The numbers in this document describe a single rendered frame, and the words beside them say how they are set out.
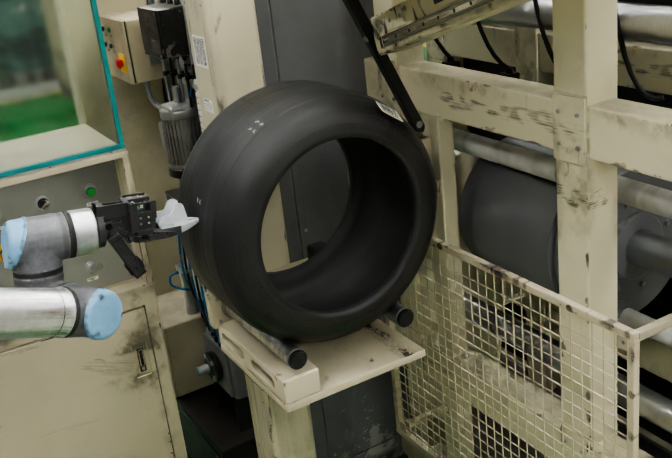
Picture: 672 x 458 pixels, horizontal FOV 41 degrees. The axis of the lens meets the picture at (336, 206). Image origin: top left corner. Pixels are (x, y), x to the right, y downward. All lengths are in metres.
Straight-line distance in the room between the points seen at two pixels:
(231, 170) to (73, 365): 0.89
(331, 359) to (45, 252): 0.74
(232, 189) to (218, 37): 0.45
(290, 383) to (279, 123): 0.56
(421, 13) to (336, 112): 0.34
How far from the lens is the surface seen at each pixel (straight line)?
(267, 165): 1.78
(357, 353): 2.15
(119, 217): 1.80
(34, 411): 2.50
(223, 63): 2.11
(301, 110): 1.82
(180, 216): 1.83
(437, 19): 1.99
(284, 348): 1.98
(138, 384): 2.56
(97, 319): 1.65
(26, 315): 1.57
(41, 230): 1.74
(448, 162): 2.43
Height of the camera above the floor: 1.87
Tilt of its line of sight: 20 degrees down
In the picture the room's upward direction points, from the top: 7 degrees counter-clockwise
